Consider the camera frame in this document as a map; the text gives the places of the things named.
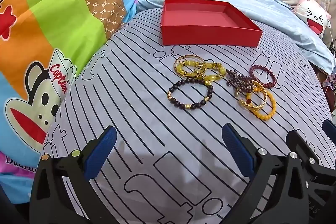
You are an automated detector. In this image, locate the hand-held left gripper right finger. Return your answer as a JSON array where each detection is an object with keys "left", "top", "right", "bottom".
[{"left": 222, "top": 123, "right": 315, "bottom": 224}]

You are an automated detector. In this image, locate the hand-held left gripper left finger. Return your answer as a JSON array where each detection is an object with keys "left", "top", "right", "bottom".
[{"left": 29, "top": 126, "right": 117, "bottom": 224}]

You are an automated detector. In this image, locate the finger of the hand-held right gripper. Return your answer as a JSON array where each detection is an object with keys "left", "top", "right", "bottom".
[
  {"left": 286, "top": 130, "right": 327, "bottom": 180},
  {"left": 322, "top": 119, "right": 336, "bottom": 146}
]

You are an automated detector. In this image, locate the orange yellow bead bracelet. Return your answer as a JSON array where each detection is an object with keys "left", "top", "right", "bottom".
[{"left": 247, "top": 85, "right": 278, "bottom": 122}]

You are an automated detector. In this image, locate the small garnet bead bracelet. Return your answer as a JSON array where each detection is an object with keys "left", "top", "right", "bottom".
[{"left": 226, "top": 69, "right": 259, "bottom": 97}]

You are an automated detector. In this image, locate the dark red bead bracelet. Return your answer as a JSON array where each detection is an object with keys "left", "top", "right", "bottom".
[{"left": 249, "top": 64, "right": 278, "bottom": 89}]

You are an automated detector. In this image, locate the yellow amber bead bracelet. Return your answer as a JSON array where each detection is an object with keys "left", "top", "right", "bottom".
[{"left": 175, "top": 61, "right": 227, "bottom": 86}]

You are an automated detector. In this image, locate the dark brown bead bracelet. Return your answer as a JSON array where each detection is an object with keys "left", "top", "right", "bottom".
[{"left": 167, "top": 77, "right": 213, "bottom": 111}]

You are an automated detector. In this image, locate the thin gold bangle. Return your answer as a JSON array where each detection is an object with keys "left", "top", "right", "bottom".
[{"left": 175, "top": 55, "right": 206, "bottom": 80}]

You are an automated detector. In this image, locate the red cardboard box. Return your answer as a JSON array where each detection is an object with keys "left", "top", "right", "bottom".
[{"left": 161, "top": 0, "right": 263, "bottom": 48}]

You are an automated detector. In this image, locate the pink cartoon face cushion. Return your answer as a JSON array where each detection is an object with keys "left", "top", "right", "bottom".
[{"left": 293, "top": 0, "right": 332, "bottom": 36}]

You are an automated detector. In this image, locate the light blue pillow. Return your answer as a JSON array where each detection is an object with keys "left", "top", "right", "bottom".
[{"left": 137, "top": 0, "right": 335, "bottom": 75}]

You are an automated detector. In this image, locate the colourful cartoon monkey quilt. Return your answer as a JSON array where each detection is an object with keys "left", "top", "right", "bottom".
[{"left": 0, "top": 0, "right": 143, "bottom": 201}]

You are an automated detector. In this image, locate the white charger cable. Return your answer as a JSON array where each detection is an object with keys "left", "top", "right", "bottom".
[{"left": 327, "top": 19, "right": 336, "bottom": 56}]

